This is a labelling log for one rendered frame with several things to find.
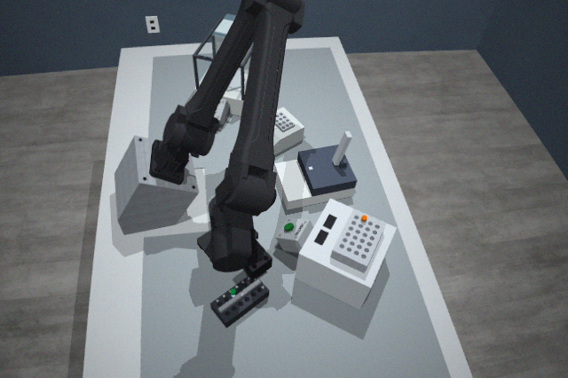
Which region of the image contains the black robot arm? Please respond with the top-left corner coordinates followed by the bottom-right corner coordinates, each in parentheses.
top-left (149, 0), bottom-right (304, 280)

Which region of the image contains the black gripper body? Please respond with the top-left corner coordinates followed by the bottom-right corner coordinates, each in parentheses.
top-left (197, 227), bottom-right (258, 263)

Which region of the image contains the grey bench mat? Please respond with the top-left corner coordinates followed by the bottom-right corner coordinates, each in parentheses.
top-left (140, 47), bottom-right (451, 378)

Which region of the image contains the white block with round holes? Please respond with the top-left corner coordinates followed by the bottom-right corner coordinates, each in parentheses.
top-left (273, 107), bottom-right (304, 155)

